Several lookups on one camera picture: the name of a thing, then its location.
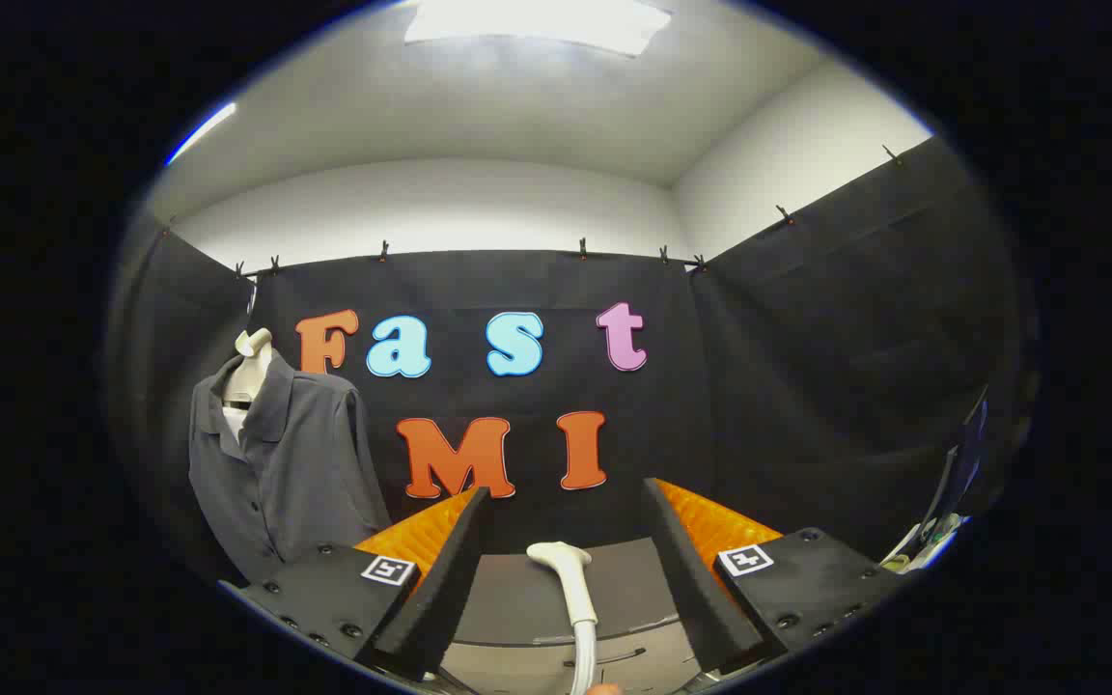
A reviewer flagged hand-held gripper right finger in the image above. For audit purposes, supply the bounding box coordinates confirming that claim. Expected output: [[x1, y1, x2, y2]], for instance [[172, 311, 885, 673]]
[[641, 478, 909, 677]]

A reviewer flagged grey button shirt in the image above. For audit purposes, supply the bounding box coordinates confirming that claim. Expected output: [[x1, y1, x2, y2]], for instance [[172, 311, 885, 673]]
[[187, 352, 393, 585]]

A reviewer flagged ceiling light panel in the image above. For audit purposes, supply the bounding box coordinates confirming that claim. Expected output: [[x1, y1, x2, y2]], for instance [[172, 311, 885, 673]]
[[404, 0, 673, 57]]

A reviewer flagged grey cabinet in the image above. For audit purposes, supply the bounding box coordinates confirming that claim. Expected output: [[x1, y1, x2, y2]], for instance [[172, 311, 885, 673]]
[[440, 536, 711, 695]]

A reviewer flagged white mannequin torso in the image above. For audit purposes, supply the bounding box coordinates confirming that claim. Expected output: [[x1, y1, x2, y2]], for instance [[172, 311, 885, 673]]
[[221, 328, 274, 445]]

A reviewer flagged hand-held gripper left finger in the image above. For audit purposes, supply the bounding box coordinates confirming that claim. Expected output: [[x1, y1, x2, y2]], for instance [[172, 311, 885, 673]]
[[218, 486, 492, 683]]

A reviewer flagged white garment steamer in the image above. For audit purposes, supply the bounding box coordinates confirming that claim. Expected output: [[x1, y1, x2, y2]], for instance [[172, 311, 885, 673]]
[[526, 541, 601, 695]]

